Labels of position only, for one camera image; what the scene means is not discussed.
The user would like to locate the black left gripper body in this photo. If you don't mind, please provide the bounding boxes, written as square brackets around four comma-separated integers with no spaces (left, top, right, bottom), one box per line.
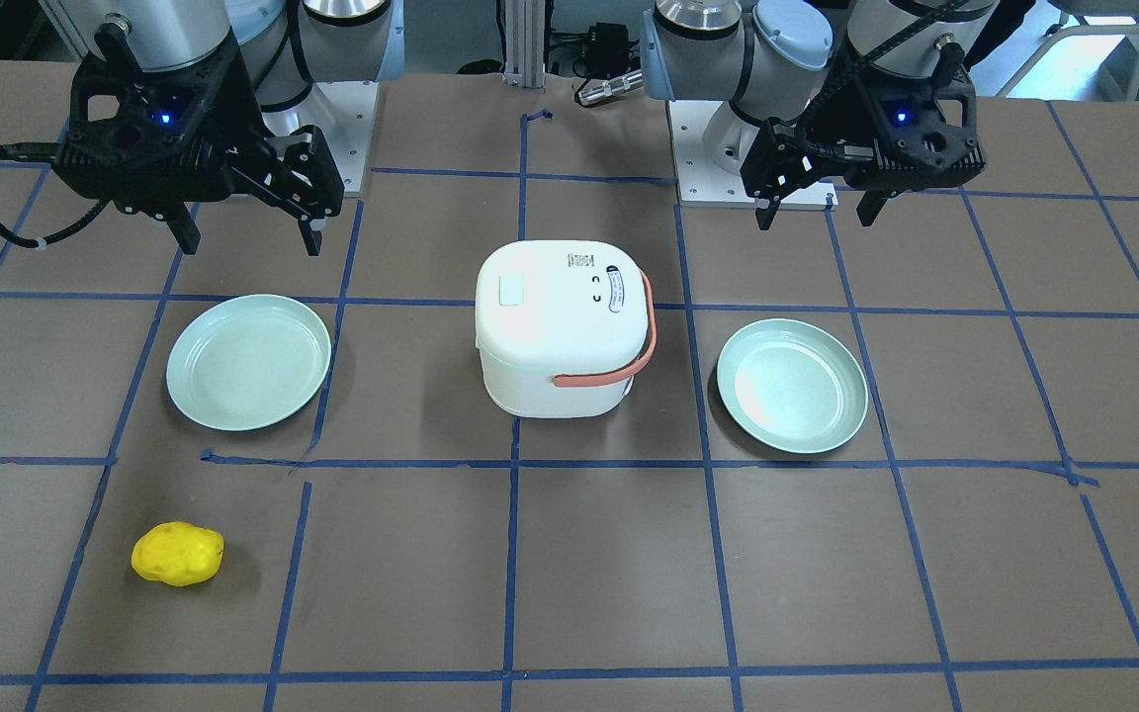
[740,41,988,204]

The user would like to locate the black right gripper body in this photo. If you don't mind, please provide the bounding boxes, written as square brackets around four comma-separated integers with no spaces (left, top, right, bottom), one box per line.
[54,24,344,221]

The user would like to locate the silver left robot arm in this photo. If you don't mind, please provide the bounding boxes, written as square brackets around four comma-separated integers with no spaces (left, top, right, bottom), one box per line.
[639,1,995,229]

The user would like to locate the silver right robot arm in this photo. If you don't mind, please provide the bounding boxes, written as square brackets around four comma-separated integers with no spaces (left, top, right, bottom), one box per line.
[44,1,405,256]

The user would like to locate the white rice cooker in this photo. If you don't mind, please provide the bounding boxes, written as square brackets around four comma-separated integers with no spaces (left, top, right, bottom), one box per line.
[475,240,658,419]

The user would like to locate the light green plate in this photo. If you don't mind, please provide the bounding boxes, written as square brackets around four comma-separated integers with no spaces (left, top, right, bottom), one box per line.
[164,294,333,432]
[716,318,869,455]

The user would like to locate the silver metal connector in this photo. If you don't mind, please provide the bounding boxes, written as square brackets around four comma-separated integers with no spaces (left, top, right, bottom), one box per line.
[573,69,645,108]

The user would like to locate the yellow lemon toy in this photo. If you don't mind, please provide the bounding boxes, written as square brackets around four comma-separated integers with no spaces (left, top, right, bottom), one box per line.
[131,521,226,587]

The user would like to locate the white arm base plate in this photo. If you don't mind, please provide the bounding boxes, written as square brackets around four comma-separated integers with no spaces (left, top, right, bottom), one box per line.
[666,99,839,211]
[313,81,383,198]

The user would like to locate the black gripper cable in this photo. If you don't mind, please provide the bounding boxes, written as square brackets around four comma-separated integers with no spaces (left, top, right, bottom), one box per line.
[0,144,110,249]

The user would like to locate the orange rice cooker handle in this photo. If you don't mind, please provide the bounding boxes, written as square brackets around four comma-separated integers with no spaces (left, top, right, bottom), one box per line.
[552,269,657,390]

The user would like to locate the aluminium frame post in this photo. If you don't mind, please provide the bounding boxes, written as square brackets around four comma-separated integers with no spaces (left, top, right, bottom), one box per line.
[500,0,550,93]

